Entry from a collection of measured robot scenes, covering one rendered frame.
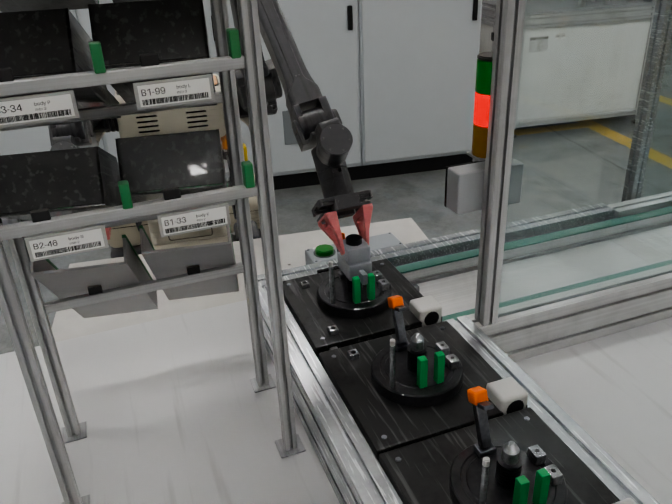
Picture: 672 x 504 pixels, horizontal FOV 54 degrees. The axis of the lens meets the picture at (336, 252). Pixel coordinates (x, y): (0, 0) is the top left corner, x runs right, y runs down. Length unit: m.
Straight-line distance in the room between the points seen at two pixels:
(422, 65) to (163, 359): 3.31
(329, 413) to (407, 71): 3.49
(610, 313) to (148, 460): 0.88
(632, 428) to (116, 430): 0.85
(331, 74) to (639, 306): 3.08
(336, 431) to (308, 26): 3.35
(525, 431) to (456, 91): 3.65
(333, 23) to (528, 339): 3.12
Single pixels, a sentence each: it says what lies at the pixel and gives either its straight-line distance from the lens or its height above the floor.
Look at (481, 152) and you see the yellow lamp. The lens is 1.06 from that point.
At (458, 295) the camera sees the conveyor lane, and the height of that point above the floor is 0.92.
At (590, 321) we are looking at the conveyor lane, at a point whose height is 0.91.
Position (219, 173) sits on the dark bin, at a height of 1.32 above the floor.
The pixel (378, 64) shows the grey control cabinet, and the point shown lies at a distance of 4.24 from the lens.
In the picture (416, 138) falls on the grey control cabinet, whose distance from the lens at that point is 4.45.
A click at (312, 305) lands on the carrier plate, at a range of 1.21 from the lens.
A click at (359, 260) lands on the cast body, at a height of 1.06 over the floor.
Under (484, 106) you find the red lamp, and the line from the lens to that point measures 1.04.
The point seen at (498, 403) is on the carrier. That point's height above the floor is 0.98.
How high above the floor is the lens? 1.61
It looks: 27 degrees down
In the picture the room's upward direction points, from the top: 3 degrees counter-clockwise
